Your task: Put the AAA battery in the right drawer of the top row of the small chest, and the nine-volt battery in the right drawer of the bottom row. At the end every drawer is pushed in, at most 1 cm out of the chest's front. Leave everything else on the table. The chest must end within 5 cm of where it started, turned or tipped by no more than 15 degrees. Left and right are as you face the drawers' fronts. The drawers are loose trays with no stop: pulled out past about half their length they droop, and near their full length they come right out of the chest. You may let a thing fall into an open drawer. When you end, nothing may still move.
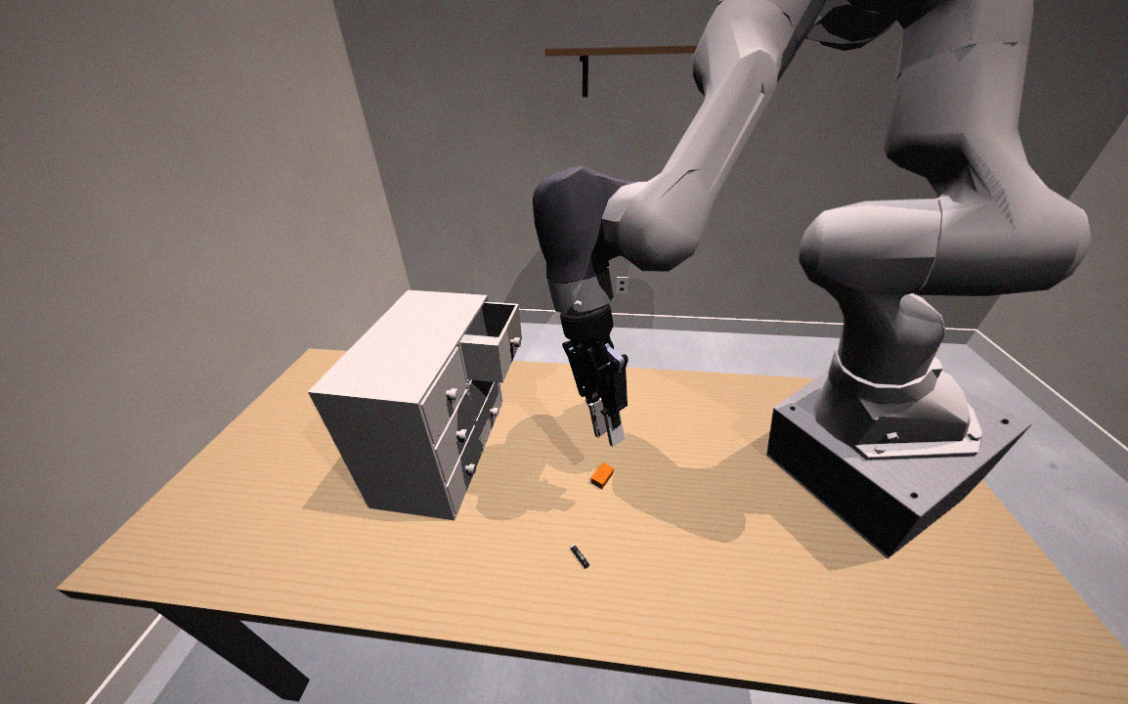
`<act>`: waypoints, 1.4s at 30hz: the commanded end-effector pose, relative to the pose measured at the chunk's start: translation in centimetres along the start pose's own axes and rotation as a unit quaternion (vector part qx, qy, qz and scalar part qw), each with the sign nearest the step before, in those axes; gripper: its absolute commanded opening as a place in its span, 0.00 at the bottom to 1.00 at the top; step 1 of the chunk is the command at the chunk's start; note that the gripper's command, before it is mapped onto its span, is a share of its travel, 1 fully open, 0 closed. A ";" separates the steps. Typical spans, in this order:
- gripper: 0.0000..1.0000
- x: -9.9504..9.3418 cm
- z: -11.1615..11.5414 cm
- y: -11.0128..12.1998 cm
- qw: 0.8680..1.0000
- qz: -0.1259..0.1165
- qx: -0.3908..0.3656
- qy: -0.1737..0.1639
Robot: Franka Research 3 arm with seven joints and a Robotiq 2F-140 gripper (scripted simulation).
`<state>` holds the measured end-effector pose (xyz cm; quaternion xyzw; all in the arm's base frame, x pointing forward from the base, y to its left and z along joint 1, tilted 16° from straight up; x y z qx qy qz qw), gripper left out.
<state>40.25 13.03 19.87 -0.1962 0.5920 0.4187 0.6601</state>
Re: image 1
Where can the grey drawer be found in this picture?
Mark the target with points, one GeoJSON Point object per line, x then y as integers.
{"type": "Point", "coordinates": [478, 390]}
{"type": "Point", "coordinates": [490, 343]}
{"type": "Point", "coordinates": [454, 435]}
{"type": "Point", "coordinates": [440, 400]}
{"type": "Point", "coordinates": [488, 413]}
{"type": "Point", "coordinates": [465, 467]}

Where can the black cylindrical battery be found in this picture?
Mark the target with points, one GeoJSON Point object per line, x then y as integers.
{"type": "Point", "coordinates": [579, 556]}

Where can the white chest of drawers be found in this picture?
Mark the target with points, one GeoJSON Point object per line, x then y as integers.
{"type": "Point", "coordinates": [370, 401]}

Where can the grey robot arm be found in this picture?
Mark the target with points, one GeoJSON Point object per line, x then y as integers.
{"type": "Point", "coordinates": [993, 228]}

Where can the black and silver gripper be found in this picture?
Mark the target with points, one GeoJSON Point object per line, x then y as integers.
{"type": "Point", "coordinates": [599, 368]}

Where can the orange nine-volt battery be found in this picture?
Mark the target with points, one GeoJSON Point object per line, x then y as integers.
{"type": "Point", "coordinates": [602, 475]}

